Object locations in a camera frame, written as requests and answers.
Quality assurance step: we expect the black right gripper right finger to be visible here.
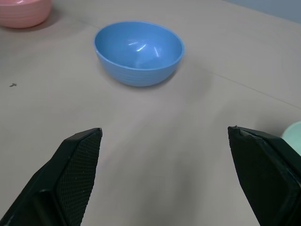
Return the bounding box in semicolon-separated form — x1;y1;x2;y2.
227;125;301;226

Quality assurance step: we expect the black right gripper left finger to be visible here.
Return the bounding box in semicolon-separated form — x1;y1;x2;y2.
0;128;103;226

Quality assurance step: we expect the light green plastic bowl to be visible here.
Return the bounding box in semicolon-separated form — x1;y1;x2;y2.
280;121;301;156

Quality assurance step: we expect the blue plastic bowl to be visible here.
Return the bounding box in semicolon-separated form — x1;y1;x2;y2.
94;21;185;87

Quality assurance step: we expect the pink plastic bowl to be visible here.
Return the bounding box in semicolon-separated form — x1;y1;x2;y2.
0;0;53;29

